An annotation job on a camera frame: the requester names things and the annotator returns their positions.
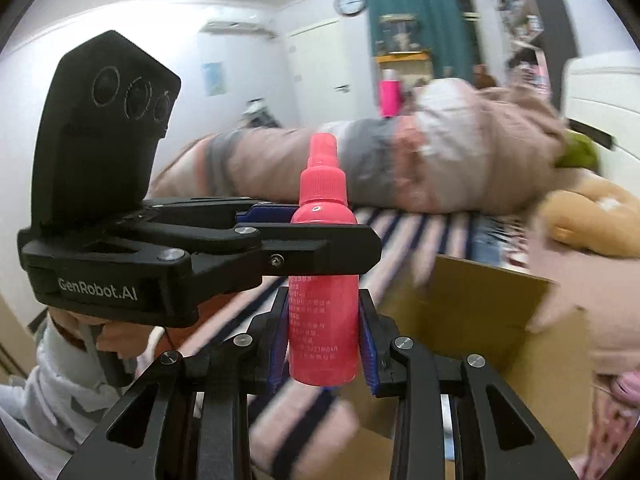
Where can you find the white door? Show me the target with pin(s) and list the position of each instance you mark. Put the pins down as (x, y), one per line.
(320, 75)

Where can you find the brown plush toy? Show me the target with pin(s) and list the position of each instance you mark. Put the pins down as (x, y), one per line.
(585, 220)

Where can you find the plain pink cloth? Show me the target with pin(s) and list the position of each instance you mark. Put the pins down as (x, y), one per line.
(600, 300)

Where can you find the blue wall poster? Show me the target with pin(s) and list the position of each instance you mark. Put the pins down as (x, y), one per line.
(213, 79)

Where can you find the white cabinet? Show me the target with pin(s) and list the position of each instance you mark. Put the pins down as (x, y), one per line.
(605, 100)

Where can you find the person's left hand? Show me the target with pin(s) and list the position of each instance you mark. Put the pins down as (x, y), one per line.
(143, 341)

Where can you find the white air conditioner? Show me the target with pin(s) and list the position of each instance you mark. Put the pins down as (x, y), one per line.
(240, 29)

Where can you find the round wall clock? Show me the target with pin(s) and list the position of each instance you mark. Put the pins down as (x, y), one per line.
(351, 2)

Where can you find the pink spray bottle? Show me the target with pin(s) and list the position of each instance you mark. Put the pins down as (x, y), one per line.
(324, 325)

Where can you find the striped bed sheet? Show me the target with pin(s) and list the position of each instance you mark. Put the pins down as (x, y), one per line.
(405, 232)

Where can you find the green plush toy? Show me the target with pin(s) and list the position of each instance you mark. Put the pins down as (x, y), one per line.
(580, 152)

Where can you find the framed picture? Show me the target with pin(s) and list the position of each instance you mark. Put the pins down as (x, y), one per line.
(402, 34)

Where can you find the pink grey quilt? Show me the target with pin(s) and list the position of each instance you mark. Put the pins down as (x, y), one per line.
(450, 160)

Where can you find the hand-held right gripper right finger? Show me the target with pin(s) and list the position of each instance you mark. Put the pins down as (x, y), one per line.
(368, 347)

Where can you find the teal curtain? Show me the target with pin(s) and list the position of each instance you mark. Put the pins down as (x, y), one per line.
(425, 15)

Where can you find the pink water bottle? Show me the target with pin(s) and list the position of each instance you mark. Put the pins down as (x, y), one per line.
(390, 97)

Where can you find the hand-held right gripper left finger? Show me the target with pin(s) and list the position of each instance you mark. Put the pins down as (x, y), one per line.
(277, 342)

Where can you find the cluttered shelf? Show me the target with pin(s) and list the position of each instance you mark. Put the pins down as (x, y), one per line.
(525, 5)

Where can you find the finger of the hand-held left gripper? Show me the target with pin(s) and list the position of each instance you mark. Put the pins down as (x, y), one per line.
(310, 252)
(260, 213)

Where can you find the pink patterned cloth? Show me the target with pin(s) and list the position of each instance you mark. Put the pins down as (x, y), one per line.
(617, 425)

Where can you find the person's left forearm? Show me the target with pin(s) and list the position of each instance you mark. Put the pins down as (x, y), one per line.
(50, 400)

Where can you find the cardboard box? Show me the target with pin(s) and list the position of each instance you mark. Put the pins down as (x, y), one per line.
(470, 305)

